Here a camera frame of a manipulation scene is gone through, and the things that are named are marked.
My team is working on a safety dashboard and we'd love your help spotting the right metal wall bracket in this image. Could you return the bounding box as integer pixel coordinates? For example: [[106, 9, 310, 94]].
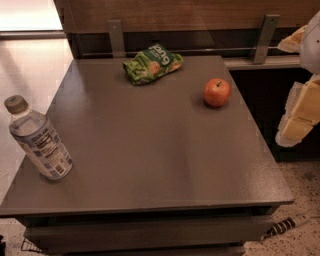
[[251, 14, 280, 64]]

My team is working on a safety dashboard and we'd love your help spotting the blue plastic water bottle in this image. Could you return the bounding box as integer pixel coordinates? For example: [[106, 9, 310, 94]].
[[4, 95, 73, 180]]

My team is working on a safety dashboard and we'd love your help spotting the black white striped tube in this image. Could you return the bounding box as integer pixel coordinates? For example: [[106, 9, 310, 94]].
[[261, 214, 310, 240]]

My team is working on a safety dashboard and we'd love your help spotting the red apple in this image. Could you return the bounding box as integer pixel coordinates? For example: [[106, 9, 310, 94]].
[[203, 78, 231, 107]]

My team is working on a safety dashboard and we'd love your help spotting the metal wall bracket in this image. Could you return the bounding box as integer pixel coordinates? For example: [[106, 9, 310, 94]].
[[251, 14, 280, 64], [107, 19, 126, 58]]

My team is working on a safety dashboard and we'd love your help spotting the grey drawer cabinet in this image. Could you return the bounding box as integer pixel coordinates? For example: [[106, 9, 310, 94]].
[[14, 205, 279, 256]]

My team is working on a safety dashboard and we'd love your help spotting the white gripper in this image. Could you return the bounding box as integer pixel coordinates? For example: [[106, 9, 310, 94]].
[[275, 11, 320, 147]]

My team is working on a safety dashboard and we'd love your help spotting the left metal wall bracket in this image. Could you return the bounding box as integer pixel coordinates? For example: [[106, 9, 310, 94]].
[[107, 19, 126, 58]]

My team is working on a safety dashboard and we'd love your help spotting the wire rack corner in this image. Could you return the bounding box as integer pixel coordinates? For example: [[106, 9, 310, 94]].
[[20, 238, 42, 253]]

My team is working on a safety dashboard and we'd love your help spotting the green rice chip bag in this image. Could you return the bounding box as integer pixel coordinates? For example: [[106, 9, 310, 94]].
[[123, 43, 183, 85]]

